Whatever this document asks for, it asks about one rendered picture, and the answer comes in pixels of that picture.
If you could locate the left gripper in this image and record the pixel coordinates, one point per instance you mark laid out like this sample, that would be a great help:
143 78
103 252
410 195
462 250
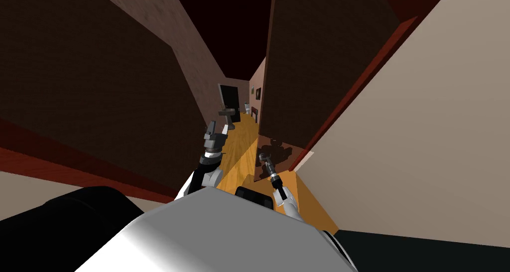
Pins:
213 143

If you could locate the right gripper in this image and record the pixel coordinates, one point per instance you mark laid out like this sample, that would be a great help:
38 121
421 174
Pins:
267 165

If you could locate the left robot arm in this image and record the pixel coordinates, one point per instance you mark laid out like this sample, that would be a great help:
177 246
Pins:
59 232

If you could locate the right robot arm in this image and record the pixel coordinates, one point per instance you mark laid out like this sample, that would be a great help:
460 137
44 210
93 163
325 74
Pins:
290 205

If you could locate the black door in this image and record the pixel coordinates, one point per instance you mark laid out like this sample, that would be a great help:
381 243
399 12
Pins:
231 98

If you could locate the white toilet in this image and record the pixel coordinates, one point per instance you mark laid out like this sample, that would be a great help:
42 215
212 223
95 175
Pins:
247 108

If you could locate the dark low cabinet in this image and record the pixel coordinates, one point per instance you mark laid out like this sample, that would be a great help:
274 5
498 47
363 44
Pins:
254 114

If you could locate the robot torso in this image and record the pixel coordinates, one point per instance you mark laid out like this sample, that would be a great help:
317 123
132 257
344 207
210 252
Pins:
223 236

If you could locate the dark brown door leaf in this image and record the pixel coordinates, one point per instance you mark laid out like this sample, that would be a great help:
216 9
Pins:
318 64

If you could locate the grey pedestal sink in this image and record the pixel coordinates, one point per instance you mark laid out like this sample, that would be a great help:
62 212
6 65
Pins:
228 113

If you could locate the dark framed wall picture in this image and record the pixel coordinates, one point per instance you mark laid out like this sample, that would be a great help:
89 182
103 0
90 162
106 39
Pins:
258 93

